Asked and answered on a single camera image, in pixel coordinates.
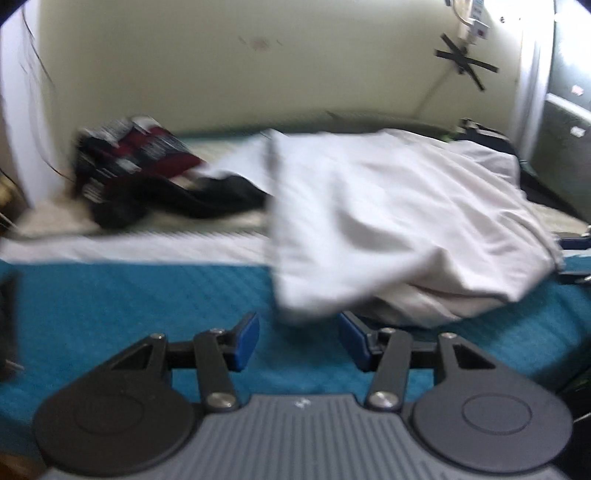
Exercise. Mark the white printed t-shirt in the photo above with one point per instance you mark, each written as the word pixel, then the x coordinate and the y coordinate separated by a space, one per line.
pixel 427 298

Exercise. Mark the grey cabinet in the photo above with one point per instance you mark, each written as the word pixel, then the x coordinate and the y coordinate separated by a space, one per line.
pixel 561 159

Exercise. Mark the black tape cross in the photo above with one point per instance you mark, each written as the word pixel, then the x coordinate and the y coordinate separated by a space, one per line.
pixel 463 63

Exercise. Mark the black red patterned sweater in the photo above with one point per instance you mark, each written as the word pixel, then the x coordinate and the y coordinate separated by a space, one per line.
pixel 129 168

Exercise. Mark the black navy folded garment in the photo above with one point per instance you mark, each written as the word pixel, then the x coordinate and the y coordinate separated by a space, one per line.
pixel 470 130

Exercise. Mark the wall socket with plug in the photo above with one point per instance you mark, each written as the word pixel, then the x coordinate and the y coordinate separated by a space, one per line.
pixel 477 29

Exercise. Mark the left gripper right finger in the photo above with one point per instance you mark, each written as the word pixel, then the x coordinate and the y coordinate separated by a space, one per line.
pixel 367 346

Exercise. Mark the beige chevron bed sheet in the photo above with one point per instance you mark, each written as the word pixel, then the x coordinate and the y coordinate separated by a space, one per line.
pixel 138 230

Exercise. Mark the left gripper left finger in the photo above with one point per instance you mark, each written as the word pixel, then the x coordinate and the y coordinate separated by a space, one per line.
pixel 236 346

